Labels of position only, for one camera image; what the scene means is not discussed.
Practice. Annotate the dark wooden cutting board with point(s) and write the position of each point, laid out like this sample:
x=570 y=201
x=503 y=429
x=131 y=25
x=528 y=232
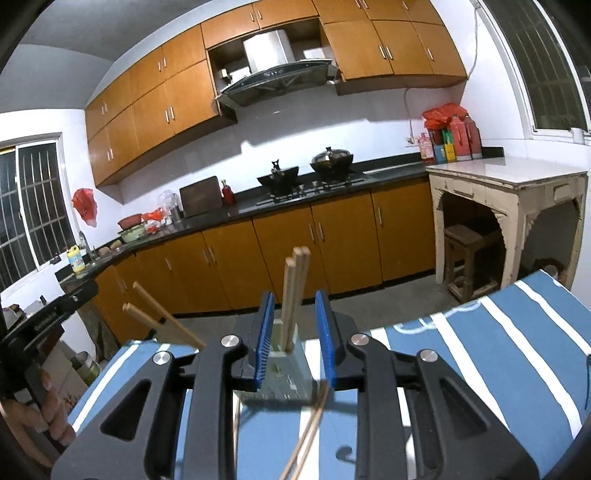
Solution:
x=201 y=197

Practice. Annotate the black wok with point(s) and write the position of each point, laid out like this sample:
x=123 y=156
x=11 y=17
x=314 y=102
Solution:
x=278 y=177

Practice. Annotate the worn white side table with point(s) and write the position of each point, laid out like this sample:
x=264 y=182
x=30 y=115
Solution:
x=508 y=173

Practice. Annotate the green perforated utensil holder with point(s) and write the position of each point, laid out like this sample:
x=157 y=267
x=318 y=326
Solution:
x=286 y=374

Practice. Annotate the red bowl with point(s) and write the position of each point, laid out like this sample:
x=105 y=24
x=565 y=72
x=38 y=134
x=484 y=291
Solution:
x=130 y=221

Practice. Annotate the small red bottle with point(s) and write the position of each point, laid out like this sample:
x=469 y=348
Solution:
x=227 y=194

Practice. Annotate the person's left hand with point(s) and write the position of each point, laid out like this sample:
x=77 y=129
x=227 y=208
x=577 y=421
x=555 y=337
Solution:
x=55 y=415

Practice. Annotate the green glass jar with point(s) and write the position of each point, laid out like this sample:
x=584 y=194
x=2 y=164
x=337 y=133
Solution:
x=87 y=369

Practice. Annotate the hanging red plastic bag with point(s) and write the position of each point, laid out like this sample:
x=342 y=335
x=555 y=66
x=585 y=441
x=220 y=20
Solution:
x=84 y=205

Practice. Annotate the black kitchen countertop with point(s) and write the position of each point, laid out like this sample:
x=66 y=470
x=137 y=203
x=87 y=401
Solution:
x=240 y=213

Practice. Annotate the blue box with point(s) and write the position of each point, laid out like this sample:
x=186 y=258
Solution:
x=439 y=154

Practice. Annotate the white cup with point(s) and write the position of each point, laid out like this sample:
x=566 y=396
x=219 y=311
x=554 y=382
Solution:
x=578 y=135

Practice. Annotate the blue white striped tablecloth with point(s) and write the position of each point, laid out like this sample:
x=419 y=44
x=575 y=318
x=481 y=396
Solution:
x=461 y=369

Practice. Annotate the yellow box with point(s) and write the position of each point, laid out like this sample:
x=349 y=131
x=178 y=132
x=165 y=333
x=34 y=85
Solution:
x=449 y=153

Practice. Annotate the red bag over bottles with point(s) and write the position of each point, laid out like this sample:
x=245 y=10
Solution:
x=443 y=115

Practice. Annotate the wooden stool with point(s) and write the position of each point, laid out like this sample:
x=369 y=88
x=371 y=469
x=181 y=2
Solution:
x=466 y=235

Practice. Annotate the yellow detergent bottle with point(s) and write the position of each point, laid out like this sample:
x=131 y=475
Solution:
x=75 y=261

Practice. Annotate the dark pot with lid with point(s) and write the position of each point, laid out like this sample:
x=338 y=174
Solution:
x=331 y=162

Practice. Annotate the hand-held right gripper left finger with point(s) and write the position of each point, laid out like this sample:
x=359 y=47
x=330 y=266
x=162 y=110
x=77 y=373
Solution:
x=263 y=341

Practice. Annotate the pink bottle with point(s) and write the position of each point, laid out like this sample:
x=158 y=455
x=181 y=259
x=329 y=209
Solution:
x=426 y=150

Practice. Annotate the wooden wall cabinets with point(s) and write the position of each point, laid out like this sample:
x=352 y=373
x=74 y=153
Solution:
x=152 y=106

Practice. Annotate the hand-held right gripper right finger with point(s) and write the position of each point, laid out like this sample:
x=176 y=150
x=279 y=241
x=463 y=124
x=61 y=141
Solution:
x=325 y=341

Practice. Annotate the white wall pipe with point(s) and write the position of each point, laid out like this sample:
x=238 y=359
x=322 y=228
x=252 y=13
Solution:
x=408 y=115

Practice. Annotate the clear plastic bag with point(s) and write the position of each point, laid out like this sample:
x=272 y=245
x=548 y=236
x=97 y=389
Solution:
x=168 y=203

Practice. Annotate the metal faucet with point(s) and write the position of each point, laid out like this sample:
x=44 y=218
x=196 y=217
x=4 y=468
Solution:
x=85 y=242

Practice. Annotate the crumpled red plastic bag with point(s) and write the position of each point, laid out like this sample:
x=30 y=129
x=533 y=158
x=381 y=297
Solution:
x=152 y=215

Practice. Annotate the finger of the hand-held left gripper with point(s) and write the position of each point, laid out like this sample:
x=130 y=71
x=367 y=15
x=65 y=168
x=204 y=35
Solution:
x=78 y=295

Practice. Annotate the large barred window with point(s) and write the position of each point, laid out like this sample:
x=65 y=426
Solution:
x=549 y=60

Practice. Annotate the large red oil bottle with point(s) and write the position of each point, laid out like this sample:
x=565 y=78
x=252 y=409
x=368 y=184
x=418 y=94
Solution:
x=458 y=141
x=474 y=138

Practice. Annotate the black gas stove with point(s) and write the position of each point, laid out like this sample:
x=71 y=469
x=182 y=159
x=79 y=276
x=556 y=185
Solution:
x=314 y=188

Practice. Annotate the wooden base cabinets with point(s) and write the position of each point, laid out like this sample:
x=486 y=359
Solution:
x=341 y=230

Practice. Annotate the green basin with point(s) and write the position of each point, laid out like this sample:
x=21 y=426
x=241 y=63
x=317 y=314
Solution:
x=133 y=234

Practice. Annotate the steel range hood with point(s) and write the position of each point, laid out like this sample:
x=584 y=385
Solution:
x=268 y=50

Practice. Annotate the barred sliding window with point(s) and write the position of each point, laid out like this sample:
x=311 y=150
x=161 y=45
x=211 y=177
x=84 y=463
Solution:
x=37 y=207

